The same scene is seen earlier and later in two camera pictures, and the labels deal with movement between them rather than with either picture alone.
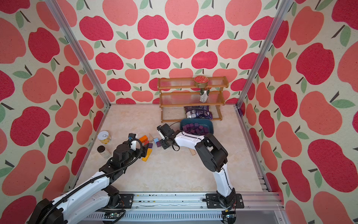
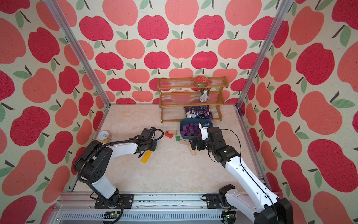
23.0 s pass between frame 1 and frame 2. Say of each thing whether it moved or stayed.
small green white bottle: stayed
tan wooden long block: stayed
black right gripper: moved
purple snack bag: stayed
